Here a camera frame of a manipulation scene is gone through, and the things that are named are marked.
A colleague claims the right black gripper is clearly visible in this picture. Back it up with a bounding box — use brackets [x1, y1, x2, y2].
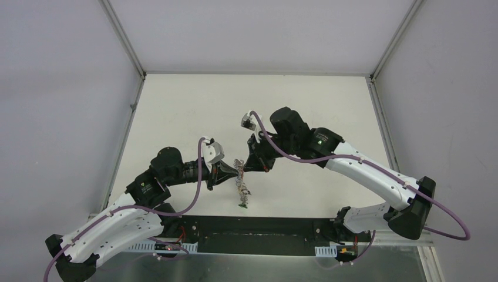
[244, 129, 297, 172]

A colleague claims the metal disc keyring holder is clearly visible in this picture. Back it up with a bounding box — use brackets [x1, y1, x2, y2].
[233, 159, 251, 206]

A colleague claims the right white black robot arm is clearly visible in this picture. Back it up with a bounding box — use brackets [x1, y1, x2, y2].
[241, 107, 436, 241]

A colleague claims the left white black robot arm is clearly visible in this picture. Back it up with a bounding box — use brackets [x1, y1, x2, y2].
[43, 138, 244, 281]

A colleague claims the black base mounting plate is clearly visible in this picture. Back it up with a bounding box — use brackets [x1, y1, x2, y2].
[159, 216, 371, 257]

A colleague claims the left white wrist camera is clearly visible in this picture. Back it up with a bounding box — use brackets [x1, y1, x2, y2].
[201, 136, 224, 172]

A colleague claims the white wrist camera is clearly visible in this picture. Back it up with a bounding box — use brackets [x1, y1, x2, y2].
[240, 112, 259, 132]
[201, 136, 224, 172]

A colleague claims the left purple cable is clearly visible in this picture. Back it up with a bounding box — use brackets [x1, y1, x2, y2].
[42, 136, 207, 282]

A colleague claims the purple cable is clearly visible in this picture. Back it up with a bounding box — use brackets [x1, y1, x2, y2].
[248, 110, 472, 269]
[42, 136, 207, 282]

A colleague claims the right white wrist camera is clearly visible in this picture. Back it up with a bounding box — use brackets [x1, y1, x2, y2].
[240, 112, 259, 132]

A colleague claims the white slotted cable duct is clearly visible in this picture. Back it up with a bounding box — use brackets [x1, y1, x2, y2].
[124, 240, 198, 254]

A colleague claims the aluminium frame rail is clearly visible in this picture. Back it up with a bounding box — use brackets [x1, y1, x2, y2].
[373, 231, 433, 247]

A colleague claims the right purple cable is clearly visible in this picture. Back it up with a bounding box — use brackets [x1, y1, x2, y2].
[248, 110, 472, 269]

